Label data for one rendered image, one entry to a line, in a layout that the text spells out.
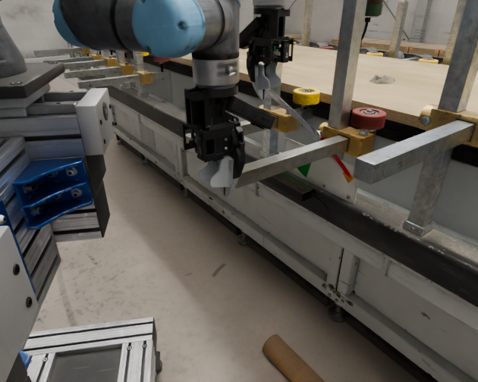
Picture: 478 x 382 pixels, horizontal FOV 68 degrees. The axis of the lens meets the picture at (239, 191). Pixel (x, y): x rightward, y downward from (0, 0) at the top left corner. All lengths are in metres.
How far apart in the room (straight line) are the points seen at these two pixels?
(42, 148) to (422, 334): 1.20
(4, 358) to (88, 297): 1.43
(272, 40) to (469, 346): 1.01
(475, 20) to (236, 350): 1.21
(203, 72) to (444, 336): 1.07
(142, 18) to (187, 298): 1.33
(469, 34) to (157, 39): 0.51
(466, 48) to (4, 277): 0.72
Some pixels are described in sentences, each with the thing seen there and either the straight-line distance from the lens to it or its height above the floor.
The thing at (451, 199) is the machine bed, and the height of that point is 0.70.
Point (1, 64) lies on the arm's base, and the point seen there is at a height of 1.06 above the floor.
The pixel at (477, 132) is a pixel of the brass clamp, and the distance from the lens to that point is 0.75.
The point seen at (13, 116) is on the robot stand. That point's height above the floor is 0.98.
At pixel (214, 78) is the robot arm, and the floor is 1.04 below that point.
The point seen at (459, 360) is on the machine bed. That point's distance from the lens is 1.35.
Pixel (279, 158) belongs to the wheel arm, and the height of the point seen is 0.86.
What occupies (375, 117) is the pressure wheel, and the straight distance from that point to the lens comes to 0.92.
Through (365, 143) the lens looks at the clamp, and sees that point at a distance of 0.88.
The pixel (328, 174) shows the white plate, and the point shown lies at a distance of 0.95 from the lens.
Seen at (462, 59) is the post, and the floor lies 1.06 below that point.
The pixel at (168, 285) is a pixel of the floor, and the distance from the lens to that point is 1.71.
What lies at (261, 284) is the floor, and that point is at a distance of 1.68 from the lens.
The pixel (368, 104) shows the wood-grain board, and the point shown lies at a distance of 1.05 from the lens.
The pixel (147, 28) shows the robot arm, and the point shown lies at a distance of 0.47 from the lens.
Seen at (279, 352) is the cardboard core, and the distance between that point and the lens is 1.36.
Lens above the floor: 1.15
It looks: 29 degrees down
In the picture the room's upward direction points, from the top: straight up
